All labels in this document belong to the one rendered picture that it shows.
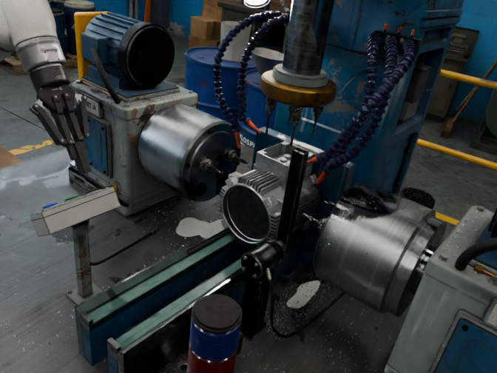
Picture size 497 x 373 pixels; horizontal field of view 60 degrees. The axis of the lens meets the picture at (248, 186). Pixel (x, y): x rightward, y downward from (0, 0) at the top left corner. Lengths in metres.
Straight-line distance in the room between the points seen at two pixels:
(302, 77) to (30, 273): 0.83
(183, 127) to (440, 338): 0.78
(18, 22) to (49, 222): 0.41
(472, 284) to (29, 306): 0.94
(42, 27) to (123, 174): 0.51
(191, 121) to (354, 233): 0.55
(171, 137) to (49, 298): 0.50
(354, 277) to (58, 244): 0.82
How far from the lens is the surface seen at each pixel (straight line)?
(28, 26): 1.05
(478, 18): 6.05
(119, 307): 0.96
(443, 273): 0.83
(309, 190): 1.11
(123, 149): 1.33
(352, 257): 0.92
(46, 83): 1.04
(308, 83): 1.00
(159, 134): 1.23
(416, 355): 0.96
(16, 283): 1.25
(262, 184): 1.03
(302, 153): 0.87
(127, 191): 1.39
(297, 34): 1.00
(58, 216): 0.98
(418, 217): 0.93
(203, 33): 6.85
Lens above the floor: 1.60
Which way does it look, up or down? 29 degrees down
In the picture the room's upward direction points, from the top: 8 degrees clockwise
